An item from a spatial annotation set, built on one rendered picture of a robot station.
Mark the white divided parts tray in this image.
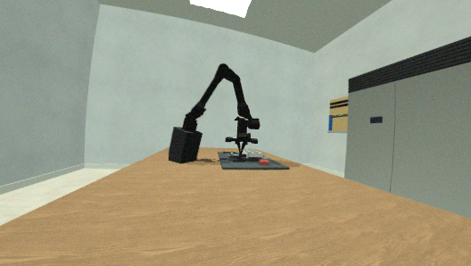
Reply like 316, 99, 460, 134
242, 149, 263, 158

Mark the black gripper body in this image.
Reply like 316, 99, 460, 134
226, 129, 258, 144

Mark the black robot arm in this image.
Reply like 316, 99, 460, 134
182, 63, 260, 142

